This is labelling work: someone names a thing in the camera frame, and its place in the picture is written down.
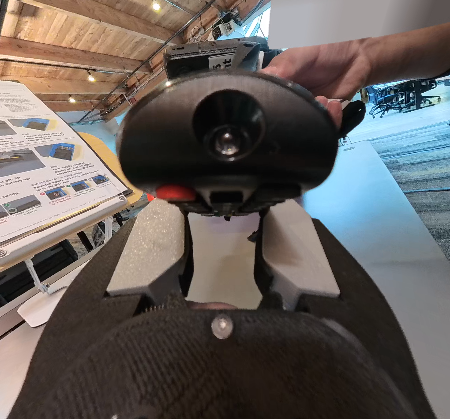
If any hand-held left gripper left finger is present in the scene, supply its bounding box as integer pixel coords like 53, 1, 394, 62
105, 199, 195, 298

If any wooden display board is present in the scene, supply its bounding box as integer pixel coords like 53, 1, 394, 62
0, 131, 144, 269

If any black office chair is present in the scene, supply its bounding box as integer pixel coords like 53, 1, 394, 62
401, 79, 441, 111
366, 86, 403, 119

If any person's right hand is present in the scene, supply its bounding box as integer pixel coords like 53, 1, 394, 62
261, 37, 374, 128

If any white metal stand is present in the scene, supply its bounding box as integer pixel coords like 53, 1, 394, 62
17, 257, 93, 329

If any instruction sheet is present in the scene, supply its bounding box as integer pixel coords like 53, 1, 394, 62
0, 80, 129, 251

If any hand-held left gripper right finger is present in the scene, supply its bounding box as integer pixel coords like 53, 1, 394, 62
254, 197, 341, 311

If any ceiling-mounted white device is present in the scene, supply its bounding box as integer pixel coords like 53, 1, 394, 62
210, 10, 244, 41

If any person's right forearm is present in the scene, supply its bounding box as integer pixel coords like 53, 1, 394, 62
362, 22, 450, 86

